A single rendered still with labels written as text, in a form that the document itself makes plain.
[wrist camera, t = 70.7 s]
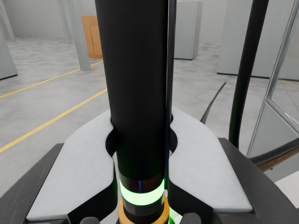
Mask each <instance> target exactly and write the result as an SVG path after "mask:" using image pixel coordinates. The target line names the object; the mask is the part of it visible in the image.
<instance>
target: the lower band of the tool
mask: <svg viewBox="0 0 299 224"><path fill-rule="evenodd" d="M164 204H165V206H164V211H163V213H162V215H161V216H160V218H159V219H158V220H156V221H155V222H153V223H151V224H164V223H165V222H166V220H167V218H168V215H169V211H170V206H169V204H168V199H167V197H166V195H165V194H164ZM118 214H119V218H120V220H121V222H122V224H135V223H133V222H131V221H130V220H129V219H128V218H127V217H126V216H125V214H124V211H123V200H122V198H121V200H120V203H119V207H118Z"/></svg>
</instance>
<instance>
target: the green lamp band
mask: <svg viewBox="0 0 299 224"><path fill-rule="evenodd" d="M120 185H121V192H122V194H123V196H124V198H125V199H126V200H127V201H129V202H130V203H133V204H136V205H147V204H151V203H153V202H155V201H156V200H158V199H159V198H160V196H161V195H162V194H163V191H164V181H163V182H162V184H161V185H160V186H159V187H158V188H157V189H156V190H154V191H152V192H149V193H145V194H136V193H133V192H130V191H128V190H126V189H125V188H124V187H123V186H122V184H121V182H120Z"/></svg>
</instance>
